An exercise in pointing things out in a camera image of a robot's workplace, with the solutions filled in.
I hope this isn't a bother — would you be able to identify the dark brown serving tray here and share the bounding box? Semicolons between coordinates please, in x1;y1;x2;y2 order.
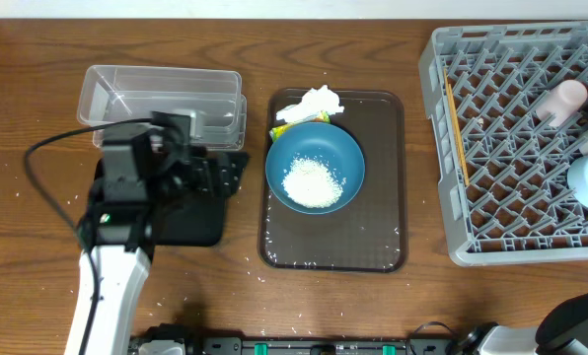
258;90;408;273

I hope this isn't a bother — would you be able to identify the dark blue bowl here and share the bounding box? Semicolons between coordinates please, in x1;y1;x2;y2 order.
265;122;366;215

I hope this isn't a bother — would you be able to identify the clear plastic bin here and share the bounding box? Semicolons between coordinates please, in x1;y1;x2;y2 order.
77;65;247;151

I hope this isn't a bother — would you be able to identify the white tissue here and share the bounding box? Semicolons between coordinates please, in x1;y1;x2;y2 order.
276;85;344;123

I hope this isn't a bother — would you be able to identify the pile of white rice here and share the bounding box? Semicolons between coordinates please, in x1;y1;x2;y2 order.
281;158;343;208

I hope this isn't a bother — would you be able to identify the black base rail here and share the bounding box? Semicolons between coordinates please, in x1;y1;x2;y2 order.
126;323;458;355

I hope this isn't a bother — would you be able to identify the yellow green wrapper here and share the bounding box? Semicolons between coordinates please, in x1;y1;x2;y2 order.
269;110;331;141

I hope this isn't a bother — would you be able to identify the black plastic bin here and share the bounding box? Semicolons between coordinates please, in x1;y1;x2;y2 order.
77;151;229;251

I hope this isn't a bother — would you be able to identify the pink cup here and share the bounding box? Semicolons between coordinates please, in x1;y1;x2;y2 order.
536;80;588;127

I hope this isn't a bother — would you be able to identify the grey dishwasher rack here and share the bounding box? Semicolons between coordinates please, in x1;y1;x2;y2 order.
418;21;588;266

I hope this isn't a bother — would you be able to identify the wooden chopstick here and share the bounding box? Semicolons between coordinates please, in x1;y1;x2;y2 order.
446;82;471;187
443;68;468;186

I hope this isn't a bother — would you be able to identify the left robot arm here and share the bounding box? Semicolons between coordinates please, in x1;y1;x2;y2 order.
66;121;250;354

